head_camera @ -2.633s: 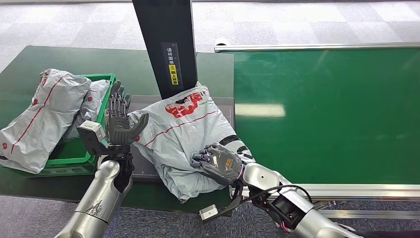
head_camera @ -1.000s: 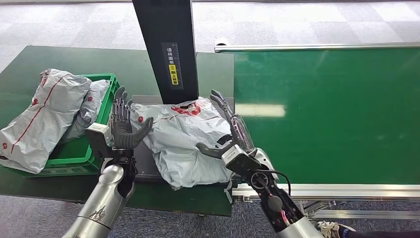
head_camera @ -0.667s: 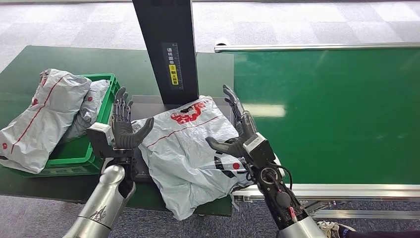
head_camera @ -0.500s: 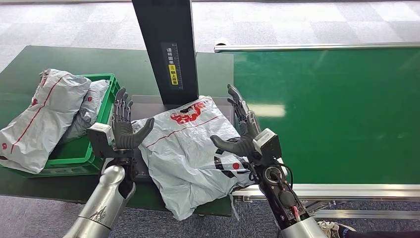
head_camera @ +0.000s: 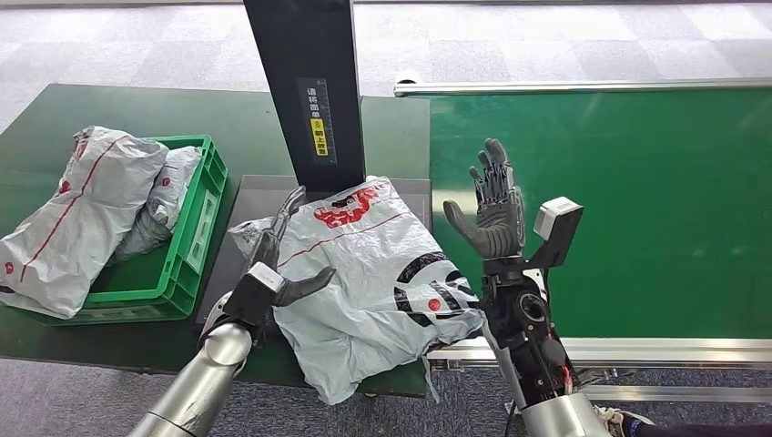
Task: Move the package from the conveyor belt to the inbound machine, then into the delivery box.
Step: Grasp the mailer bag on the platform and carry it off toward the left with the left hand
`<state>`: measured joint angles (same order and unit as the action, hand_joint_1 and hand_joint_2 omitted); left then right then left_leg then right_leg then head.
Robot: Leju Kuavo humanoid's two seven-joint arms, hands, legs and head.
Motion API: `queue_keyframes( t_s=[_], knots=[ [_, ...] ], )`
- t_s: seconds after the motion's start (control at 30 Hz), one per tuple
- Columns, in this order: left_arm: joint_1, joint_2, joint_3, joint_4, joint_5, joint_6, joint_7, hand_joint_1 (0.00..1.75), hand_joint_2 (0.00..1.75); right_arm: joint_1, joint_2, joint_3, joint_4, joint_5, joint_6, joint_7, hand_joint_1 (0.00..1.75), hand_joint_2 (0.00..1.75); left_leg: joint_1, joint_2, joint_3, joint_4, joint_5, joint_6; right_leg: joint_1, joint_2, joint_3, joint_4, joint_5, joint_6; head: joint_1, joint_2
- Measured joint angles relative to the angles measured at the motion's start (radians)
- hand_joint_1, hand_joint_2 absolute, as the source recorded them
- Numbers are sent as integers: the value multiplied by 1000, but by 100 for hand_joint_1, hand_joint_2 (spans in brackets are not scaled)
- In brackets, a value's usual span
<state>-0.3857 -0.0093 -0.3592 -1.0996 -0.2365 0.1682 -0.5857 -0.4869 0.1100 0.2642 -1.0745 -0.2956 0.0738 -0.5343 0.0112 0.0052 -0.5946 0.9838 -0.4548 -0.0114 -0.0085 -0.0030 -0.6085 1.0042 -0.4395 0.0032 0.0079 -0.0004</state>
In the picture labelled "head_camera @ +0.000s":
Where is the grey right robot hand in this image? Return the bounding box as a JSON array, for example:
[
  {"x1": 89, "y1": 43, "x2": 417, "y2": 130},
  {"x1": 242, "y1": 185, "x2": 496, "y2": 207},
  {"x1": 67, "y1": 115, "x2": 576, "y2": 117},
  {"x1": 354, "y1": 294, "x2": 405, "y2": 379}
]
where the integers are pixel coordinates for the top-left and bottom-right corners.
[{"x1": 442, "y1": 138, "x2": 526, "y2": 261}]

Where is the grey mailer bag black pattern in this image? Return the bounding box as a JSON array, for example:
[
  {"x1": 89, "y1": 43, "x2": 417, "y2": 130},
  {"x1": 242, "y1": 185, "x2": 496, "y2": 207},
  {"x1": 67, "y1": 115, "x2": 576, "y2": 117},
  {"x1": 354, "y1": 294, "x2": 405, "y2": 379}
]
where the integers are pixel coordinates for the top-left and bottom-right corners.
[{"x1": 228, "y1": 175, "x2": 487, "y2": 406}]

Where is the green conveyor belt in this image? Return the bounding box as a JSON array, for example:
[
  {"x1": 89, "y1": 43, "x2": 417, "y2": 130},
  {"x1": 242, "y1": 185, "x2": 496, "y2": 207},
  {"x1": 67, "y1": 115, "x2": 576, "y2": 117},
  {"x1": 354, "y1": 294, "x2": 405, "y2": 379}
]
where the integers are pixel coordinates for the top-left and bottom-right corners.
[{"x1": 429, "y1": 86, "x2": 772, "y2": 340}]

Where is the black inbound scanner machine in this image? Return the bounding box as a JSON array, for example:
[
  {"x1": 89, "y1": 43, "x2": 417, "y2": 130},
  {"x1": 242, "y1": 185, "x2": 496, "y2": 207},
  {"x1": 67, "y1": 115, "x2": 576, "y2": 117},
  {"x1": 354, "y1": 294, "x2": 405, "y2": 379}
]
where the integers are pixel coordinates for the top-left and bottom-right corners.
[{"x1": 194, "y1": 0, "x2": 437, "y2": 339}]

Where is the yellow black label sticker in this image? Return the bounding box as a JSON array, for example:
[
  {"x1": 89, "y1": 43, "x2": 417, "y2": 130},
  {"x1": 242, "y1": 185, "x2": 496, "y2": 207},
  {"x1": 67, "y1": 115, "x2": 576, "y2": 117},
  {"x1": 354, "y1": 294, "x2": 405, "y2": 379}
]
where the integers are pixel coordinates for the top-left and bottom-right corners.
[{"x1": 294, "y1": 76, "x2": 339, "y2": 166}]

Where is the person's shoe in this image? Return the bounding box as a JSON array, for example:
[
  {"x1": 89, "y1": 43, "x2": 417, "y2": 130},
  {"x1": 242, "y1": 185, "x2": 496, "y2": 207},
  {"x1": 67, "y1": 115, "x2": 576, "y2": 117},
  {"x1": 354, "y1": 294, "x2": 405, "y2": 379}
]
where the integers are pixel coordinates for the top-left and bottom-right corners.
[{"x1": 594, "y1": 405, "x2": 656, "y2": 437}]

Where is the green plastic crate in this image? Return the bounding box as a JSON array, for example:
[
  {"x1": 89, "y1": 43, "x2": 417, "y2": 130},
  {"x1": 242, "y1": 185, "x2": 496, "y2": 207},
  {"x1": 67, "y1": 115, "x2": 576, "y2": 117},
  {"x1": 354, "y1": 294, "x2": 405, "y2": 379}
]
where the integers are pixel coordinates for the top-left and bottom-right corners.
[{"x1": 36, "y1": 134, "x2": 229, "y2": 327}]

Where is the small grey mailer bag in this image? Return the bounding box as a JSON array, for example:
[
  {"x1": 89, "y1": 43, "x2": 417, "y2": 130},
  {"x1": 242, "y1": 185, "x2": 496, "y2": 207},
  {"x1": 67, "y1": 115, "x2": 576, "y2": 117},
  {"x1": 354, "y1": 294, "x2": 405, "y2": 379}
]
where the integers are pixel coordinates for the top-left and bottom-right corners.
[{"x1": 110, "y1": 146, "x2": 204, "y2": 265}]

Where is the large grey red-lined mailer bag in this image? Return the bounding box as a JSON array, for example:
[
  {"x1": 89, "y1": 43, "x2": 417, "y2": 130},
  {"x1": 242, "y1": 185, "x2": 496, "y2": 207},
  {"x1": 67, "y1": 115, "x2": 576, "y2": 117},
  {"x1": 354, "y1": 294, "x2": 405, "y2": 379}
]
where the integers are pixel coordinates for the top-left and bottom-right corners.
[{"x1": 0, "y1": 125, "x2": 170, "y2": 320}]

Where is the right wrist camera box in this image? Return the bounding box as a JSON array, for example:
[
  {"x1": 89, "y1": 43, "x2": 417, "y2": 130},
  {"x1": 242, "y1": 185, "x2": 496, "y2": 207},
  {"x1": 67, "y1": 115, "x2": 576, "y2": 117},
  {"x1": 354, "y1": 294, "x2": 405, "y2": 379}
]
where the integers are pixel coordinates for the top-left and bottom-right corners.
[{"x1": 529, "y1": 196, "x2": 585, "y2": 270}]

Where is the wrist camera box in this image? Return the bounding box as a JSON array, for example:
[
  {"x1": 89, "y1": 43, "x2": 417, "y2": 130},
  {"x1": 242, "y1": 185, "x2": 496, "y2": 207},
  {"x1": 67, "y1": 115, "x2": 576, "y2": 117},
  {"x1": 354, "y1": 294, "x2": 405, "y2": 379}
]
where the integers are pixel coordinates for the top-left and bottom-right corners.
[
  {"x1": 224, "y1": 261, "x2": 286, "y2": 328},
  {"x1": 529, "y1": 196, "x2": 585, "y2": 270}
]

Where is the thin silver conveyor rail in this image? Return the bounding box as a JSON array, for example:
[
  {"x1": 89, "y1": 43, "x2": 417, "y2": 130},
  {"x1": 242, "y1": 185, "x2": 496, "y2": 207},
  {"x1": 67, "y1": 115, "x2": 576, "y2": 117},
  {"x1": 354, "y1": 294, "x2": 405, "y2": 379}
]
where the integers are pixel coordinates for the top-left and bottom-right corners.
[{"x1": 393, "y1": 76, "x2": 772, "y2": 98}]

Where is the wide silver conveyor rail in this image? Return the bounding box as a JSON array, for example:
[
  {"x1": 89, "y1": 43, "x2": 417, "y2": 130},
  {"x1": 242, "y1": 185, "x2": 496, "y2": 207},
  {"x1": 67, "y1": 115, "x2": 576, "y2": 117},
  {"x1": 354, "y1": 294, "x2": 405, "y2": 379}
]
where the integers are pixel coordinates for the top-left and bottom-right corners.
[{"x1": 426, "y1": 336, "x2": 772, "y2": 371}]

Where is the silver conveyor support bracket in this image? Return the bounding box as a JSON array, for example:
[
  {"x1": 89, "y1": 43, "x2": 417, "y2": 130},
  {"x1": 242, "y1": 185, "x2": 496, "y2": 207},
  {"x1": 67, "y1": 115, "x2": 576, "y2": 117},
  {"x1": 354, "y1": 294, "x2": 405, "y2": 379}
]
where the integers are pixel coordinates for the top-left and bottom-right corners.
[{"x1": 504, "y1": 368, "x2": 772, "y2": 419}]

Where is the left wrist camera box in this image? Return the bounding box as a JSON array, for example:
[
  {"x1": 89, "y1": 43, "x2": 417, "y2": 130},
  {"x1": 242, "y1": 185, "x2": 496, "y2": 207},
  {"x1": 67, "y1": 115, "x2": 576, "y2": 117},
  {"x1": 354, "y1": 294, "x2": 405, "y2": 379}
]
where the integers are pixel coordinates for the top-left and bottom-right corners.
[{"x1": 224, "y1": 261, "x2": 286, "y2": 328}]

